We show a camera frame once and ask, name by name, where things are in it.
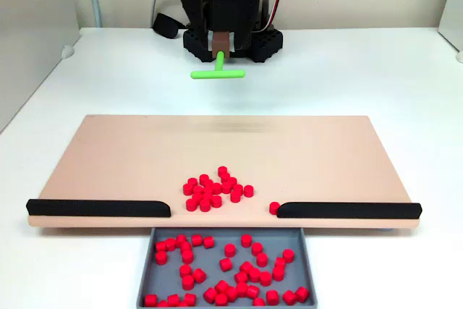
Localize white side panel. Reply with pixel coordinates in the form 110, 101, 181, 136
437, 0, 463, 53

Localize grey shallow tray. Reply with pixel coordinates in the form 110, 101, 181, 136
136, 227, 319, 309

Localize black board rail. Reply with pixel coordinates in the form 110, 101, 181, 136
25, 198, 171, 219
276, 201, 423, 220

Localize green T-shaped pusher tool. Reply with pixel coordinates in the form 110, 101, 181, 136
190, 31, 246, 80

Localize pink flat board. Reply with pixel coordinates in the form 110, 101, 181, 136
27, 114, 422, 232

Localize beige partition panel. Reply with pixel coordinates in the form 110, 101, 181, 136
0, 0, 81, 135

